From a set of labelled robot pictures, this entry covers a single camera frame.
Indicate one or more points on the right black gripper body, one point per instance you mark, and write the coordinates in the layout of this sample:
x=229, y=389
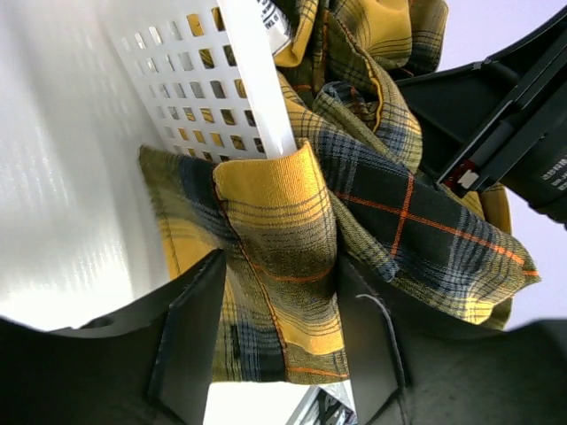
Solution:
x=522, y=145

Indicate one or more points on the aluminium mounting rail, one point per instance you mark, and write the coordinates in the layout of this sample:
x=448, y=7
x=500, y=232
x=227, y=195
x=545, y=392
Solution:
x=327, y=404

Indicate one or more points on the yellow plaid flannel shirt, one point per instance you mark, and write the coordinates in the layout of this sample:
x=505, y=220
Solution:
x=353, y=186

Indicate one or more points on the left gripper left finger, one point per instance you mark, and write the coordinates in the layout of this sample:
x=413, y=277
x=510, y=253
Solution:
x=149, y=362

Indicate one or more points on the white plastic basket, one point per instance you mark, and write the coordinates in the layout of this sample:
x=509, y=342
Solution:
x=205, y=72

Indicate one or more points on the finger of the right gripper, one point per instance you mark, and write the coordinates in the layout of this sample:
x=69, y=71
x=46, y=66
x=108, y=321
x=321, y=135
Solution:
x=455, y=107

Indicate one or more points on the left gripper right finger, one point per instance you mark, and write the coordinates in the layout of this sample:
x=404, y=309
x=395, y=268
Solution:
x=411, y=364

